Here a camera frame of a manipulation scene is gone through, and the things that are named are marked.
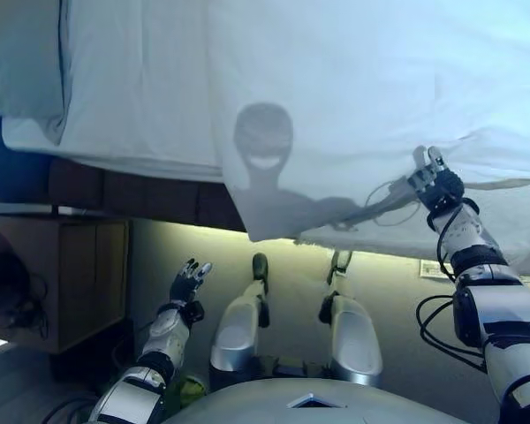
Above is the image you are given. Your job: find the white duvet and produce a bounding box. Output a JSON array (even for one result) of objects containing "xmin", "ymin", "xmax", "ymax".
[{"xmin": 205, "ymin": 0, "xmax": 530, "ymax": 275}]

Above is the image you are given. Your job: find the white bed sheet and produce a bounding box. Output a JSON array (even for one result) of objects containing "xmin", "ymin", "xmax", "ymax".
[{"xmin": 2, "ymin": 0, "xmax": 231, "ymax": 178}]

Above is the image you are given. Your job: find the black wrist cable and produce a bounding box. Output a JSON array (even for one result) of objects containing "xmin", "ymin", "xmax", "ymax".
[{"xmin": 415, "ymin": 207, "xmax": 488, "ymax": 368}]

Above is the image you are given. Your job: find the wooden nightstand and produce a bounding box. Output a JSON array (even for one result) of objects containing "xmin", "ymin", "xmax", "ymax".
[{"xmin": 0, "ymin": 214, "xmax": 136, "ymax": 385}]

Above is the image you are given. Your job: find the brown padded bed frame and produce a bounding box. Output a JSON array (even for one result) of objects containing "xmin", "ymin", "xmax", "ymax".
[{"xmin": 0, "ymin": 110, "xmax": 251, "ymax": 243}]

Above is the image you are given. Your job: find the black cable bundle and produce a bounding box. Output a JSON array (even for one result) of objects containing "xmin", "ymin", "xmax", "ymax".
[{"xmin": 0, "ymin": 251, "xmax": 50, "ymax": 340}]

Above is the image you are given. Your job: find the white paper sheet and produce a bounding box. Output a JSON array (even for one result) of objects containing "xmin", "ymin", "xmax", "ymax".
[{"xmin": 418, "ymin": 259, "xmax": 458, "ymax": 280}]

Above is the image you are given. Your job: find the silver robot torso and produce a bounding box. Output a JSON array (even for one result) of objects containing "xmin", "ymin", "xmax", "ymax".
[{"xmin": 161, "ymin": 352, "xmax": 460, "ymax": 424}]

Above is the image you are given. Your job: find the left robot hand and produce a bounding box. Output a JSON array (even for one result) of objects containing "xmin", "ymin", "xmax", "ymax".
[{"xmin": 170, "ymin": 259, "xmax": 214, "ymax": 306}]

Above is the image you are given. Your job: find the green plant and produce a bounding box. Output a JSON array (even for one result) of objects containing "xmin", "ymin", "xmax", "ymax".
[{"xmin": 176, "ymin": 375, "xmax": 207, "ymax": 399}]

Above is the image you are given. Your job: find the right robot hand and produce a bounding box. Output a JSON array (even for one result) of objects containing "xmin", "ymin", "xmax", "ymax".
[{"xmin": 406, "ymin": 144, "xmax": 466, "ymax": 211}]

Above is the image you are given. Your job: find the beige pillow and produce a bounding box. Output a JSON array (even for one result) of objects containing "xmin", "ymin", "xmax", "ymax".
[{"xmin": 0, "ymin": 0, "xmax": 74, "ymax": 146}]

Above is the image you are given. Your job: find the silver robot leg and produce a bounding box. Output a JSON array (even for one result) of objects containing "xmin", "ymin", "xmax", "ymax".
[
  {"xmin": 208, "ymin": 252, "xmax": 271, "ymax": 382},
  {"xmin": 318, "ymin": 249, "xmax": 384, "ymax": 386}
]

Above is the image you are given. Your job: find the dark floor cable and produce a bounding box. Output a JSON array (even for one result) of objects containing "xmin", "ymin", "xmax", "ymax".
[{"xmin": 39, "ymin": 395, "xmax": 102, "ymax": 424}]

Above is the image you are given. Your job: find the left silver robot leg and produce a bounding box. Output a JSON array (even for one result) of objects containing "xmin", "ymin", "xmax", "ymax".
[{"xmin": 208, "ymin": 252, "xmax": 271, "ymax": 382}]

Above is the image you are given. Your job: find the right silver robot leg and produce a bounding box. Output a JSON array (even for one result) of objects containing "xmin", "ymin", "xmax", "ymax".
[{"xmin": 318, "ymin": 249, "xmax": 384, "ymax": 386}]

